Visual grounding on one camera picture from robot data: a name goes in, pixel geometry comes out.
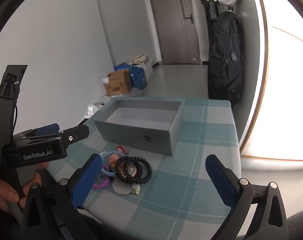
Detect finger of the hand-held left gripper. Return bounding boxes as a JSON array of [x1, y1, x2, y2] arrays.
[[21, 125, 90, 146], [19, 123, 61, 137]]

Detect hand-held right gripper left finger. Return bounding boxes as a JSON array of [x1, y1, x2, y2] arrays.
[[21, 153, 103, 240]]

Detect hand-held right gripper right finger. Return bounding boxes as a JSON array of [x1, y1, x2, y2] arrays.
[[205, 154, 289, 240]]

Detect purple ring bracelet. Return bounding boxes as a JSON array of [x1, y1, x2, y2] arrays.
[[93, 165, 113, 190]]

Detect light blue ring bracelet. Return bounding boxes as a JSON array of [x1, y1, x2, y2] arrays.
[[99, 151, 122, 178]]

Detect black spiral hair tie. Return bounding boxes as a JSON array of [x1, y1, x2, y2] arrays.
[[115, 156, 142, 182], [124, 156, 153, 185]]

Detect grey box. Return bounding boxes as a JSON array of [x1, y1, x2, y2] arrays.
[[93, 99, 183, 156]]

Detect person's left hand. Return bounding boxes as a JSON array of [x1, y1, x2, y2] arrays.
[[0, 161, 50, 214]]

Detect pink pig charm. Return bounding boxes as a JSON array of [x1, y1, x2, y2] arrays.
[[108, 154, 120, 167]]

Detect white round badge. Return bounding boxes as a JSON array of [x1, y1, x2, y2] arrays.
[[112, 179, 132, 195]]

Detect teal checked tablecloth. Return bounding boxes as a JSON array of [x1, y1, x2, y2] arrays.
[[45, 97, 242, 240]]

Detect white plastic parcel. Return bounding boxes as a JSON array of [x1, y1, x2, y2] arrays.
[[84, 95, 112, 120]]

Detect beige round badge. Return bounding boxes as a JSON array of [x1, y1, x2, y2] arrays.
[[120, 164, 138, 178]]

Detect brown cardboard box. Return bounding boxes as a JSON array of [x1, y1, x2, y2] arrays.
[[102, 70, 132, 97]]

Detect grey plastic parcel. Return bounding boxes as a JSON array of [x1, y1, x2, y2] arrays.
[[109, 88, 144, 98]]

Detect blue cardboard box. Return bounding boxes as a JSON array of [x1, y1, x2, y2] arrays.
[[114, 64, 147, 90]]

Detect person's dark clothing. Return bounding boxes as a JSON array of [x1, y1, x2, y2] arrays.
[[286, 206, 303, 240]]

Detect white plastic sack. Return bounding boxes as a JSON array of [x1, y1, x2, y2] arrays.
[[141, 61, 155, 85]]

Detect beige canvas bag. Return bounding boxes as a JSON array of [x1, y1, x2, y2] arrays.
[[128, 53, 152, 67]]

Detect black backpack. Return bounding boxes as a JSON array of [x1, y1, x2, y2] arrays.
[[207, 11, 244, 105]]

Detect grey door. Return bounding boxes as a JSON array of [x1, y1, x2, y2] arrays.
[[146, 0, 202, 65]]

